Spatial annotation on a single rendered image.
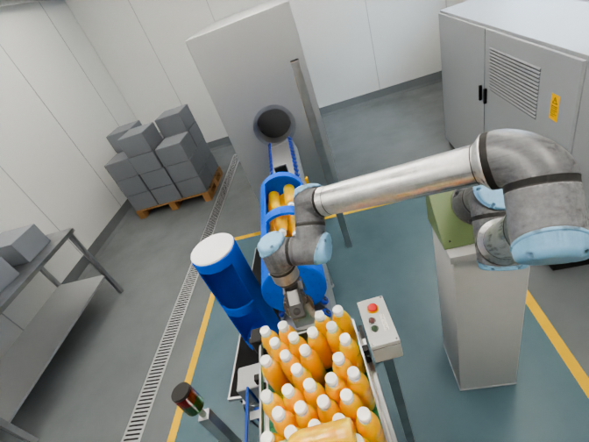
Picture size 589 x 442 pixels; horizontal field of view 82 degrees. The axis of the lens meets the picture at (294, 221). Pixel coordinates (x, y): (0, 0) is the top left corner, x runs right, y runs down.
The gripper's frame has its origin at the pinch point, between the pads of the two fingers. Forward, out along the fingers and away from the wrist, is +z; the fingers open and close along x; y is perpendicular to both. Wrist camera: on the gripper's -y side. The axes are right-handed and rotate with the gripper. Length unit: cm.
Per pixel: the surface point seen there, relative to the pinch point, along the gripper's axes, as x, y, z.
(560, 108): -153, 90, 3
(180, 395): 40.1, -21.4, -7.6
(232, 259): 42, 73, 21
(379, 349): -21.7, -12.0, 10.9
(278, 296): 12.5, 23.6, 10.0
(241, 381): 38, 4, 32
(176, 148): 145, 350, 33
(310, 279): -3.7, 23.7, 5.5
